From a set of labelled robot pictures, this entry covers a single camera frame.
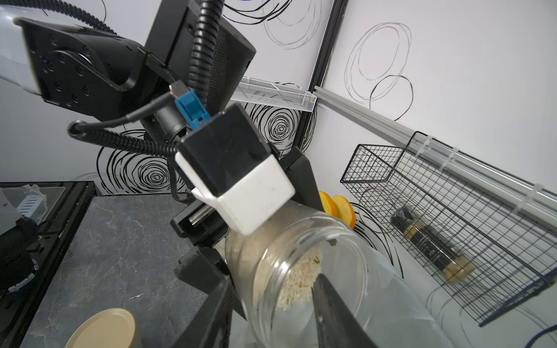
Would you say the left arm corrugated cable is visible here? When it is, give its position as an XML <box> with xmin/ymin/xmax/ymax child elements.
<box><xmin>67</xmin><ymin>0</ymin><xmax>225</xmax><ymax>158</ymax></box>

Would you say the rear yellow toast slice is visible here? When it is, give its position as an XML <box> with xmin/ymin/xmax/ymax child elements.
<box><xmin>332</xmin><ymin>196</ymin><xmax>357</xmax><ymax>229</ymax></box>

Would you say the bottle in wire basket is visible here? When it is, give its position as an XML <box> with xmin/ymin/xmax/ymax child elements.
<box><xmin>390</xmin><ymin>206</ymin><xmax>476</xmax><ymax>284</ymax></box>

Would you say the yellow toast slice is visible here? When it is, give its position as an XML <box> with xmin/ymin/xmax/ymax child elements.
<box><xmin>319</xmin><ymin>191</ymin><xmax>339</xmax><ymax>218</ymax></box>
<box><xmin>332</xmin><ymin>196</ymin><xmax>357</xmax><ymax>229</ymax></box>

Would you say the beige jar lid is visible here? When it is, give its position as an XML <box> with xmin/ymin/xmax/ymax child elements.
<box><xmin>65</xmin><ymin>308</ymin><xmax>142</xmax><ymax>348</ymax></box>

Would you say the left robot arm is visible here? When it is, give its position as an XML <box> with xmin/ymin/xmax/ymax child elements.
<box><xmin>1</xmin><ymin>1</ymin><xmax>275</xmax><ymax>202</ymax></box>

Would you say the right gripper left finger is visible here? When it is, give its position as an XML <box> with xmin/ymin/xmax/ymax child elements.
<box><xmin>173</xmin><ymin>278</ymin><xmax>233</xmax><ymax>348</ymax></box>

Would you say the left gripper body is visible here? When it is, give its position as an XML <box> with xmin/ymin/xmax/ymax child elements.
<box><xmin>171</xmin><ymin>147</ymin><xmax>324</xmax><ymax>244</ymax></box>

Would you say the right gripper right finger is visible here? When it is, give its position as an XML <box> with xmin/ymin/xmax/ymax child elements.
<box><xmin>312</xmin><ymin>274</ymin><xmax>377</xmax><ymax>347</ymax></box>

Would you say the black wire wall basket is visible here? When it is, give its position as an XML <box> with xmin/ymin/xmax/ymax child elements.
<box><xmin>341</xmin><ymin>132</ymin><xmax>556</xmax><ymax>326</ymax></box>

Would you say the front yellow toast slice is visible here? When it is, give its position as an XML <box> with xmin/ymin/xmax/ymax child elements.
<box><xmin>319</xmin><ymin>191</ymin><xmax>339</xmax><ymax>218</ymax></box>

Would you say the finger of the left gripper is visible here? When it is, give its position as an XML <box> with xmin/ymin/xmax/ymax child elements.
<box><xmin>173</xmin><ymin>246</ymin><xmax>246</xmax><ymax>318</ymax></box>

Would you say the rice jar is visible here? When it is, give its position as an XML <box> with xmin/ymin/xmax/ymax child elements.
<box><xmin>224</xmin><ymin>201</ymin><xmax>451</xmax><ymax>347</ymax></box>

